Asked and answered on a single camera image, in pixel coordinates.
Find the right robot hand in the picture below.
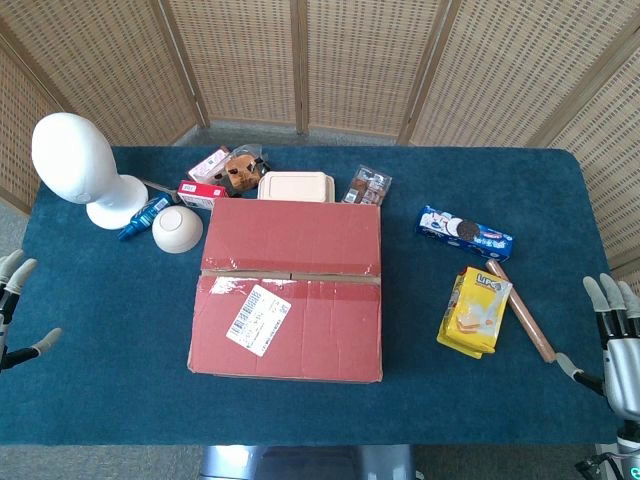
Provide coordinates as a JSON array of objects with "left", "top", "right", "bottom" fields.
[{"left": 555, "top": 272, "right": 640, "bottom": 419}]

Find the large cardboard box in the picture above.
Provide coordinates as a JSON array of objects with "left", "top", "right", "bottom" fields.
[{"left": 187, "top": 197, "right": 385, "bottom": 385}]

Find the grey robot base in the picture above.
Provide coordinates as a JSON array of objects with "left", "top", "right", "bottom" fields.
[{"left": 199, "top": 443, "right": 419, "bottom": 480}]

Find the blue cookie package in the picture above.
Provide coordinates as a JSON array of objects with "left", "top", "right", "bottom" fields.
[{"left": 414, "top": 204, "right": 515, "bottom": 264}]

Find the small red white box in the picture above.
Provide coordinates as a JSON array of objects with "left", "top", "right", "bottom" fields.
[{"left": 177, "top": 180, "right": 230, "bottom": 211}]

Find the yellow snack bag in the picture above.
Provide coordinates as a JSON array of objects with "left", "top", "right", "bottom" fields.
[{"left": 436, "top": 266, "right": 514, "bottom": 360}]

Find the clear tray of brown snacks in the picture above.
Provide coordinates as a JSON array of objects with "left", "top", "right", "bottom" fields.
[{"left": 341, "top": 164, "right": 394, "bottom": 207}]

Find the beige lidded food container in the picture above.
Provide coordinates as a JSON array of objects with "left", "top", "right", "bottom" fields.
[{"left": 256, "top": 171, "right": 336, "bottom": 204}]

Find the woven folding screen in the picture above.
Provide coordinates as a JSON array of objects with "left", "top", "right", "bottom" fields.
[{"left": 0, "top": 0, "right": 640, "bottom": 281}]

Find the muffin in clear wrapper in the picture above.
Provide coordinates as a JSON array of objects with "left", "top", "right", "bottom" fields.
[{"left": 219, "top": 143, "right": 274, "bottom": 194}]

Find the pink snack packet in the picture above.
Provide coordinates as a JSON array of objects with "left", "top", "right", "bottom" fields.
[{"left": 187, "top": 146, "right": 231, "bottom": 184}]

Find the cream upturned bowl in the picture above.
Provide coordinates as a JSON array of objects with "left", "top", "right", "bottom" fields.
[{"left": 151, "top": 205, "right": 205, "bottom": 255}]

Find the thin grey utensil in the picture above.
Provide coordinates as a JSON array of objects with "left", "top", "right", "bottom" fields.
[{"left": 141, "top": 178, "right": 182, "bottom": 204}]

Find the blue tablecloth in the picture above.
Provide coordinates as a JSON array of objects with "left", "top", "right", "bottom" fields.
[{"left": 0, "top": 144, "right": 619, "bottom": 447}]

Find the blue plastic bottle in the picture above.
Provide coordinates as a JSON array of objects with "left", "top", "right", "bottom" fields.
[{"left": 117, "top": 193, "right": 174, "bottom": 242}]

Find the black cable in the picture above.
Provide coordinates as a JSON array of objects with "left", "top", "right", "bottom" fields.
[{"left": 574, "top": 452, "right": 621, "bottom": 479}]

